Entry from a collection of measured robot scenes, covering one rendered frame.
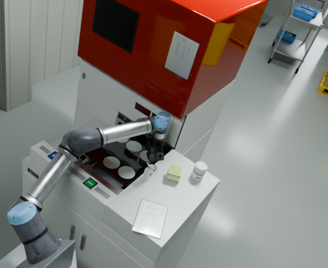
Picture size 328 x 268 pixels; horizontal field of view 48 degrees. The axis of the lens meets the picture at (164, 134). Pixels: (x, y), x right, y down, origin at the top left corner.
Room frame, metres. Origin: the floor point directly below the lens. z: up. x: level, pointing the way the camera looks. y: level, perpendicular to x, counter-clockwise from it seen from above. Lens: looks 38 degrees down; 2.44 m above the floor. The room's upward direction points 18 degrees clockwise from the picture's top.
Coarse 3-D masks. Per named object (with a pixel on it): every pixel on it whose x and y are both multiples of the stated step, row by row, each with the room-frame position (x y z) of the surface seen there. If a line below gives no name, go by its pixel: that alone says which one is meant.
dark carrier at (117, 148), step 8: (112, 144) 1.70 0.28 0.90; (120, 144) 1.72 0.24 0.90; (88, 152) 1.57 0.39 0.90; (96, 152) 1.59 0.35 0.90; (104, 152) 1.61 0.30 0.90; (112, 152) 1.63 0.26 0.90; (120, 152) 1.65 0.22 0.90; (128, 152) 1.68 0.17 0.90; (136, 152) 1.70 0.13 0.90; (96, 160) 1.53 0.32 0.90; (120, 160) 1.59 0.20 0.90; (128, 160) 1.61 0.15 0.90; (136, 160) 1.63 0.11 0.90; (104, 168) 1.49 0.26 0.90; (136, 168) 1.57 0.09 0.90; (144, 168) 1.59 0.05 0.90; (136, 176) 1.50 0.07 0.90
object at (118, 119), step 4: (116, 120) 1.92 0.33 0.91; (120, 120) 1.91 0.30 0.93; (124, 120) 1.91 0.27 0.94; (116, 124) 1.92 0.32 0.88; (144, 136) 1.83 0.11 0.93; (148, 136) 1.83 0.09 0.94; (140, 140) 1.85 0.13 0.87; (144, 144) 1.83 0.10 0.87; (164, 148) 1.77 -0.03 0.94; (168, 152) 1.76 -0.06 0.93
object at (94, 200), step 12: (36, 144) 1.44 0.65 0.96; (48, 144) 1.47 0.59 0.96; (36, 156) 1.38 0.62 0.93; (36, 168) 1.38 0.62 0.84; (72, 168) 1.36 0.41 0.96; (60, 180) 1.31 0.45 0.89; (72, 180) 1.28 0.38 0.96; (84, 180) 1.30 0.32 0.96; (96, 180) 1.32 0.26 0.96; (72, 192) 1.27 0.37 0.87; (84, 192) 1.24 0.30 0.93; (96, 192) 1.24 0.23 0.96; (108, 192) 1.27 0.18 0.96; (84, 204) 1.24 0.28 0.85; (96, 204) 1.21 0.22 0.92; (96, 216) 1.20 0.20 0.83
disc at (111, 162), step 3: (111, 156) 1.59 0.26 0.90; (105, 159) 1.56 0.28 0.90; (108, 159) 1.56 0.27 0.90; (111, 159) 1.57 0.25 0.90; (114, 159) 1.58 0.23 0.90; (117, 159) 1.59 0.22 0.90; (105, 162) 1.53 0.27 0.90; (108, 162) 1.54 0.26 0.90; (111, 162) 1.55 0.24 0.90; (114, 162) 1.55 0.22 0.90; (117, 162) 1.56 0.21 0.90; (105, 165) 1.51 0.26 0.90; (108, 165) 1.51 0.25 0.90; (111, 165) 1.52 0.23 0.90; (114, 165) 1.53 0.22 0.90; (117, 165) 1.54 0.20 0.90; (111, 168) 1.50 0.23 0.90; (114, 168) 1.51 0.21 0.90
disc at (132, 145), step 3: (129, 141) 1.77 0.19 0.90; (132, 141) 1.78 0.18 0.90; (135, 141) 1.79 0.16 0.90; (126, 144) 1.74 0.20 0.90; (129, 144) 1.75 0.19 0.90; (132, 144) 1.76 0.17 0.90; (135, 144) 1.77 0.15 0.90; (138, 144) 1.78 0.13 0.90; (129, 147) 1.72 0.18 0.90; (132, 147) 1.73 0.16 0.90; (135, 147) 1.74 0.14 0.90; (138, 147) 1.75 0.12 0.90; (141, 147) 1.75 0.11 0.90; (132, 150) 1.70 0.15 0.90; (135, 150) 1.71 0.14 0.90; (138, 150) 1.72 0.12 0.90
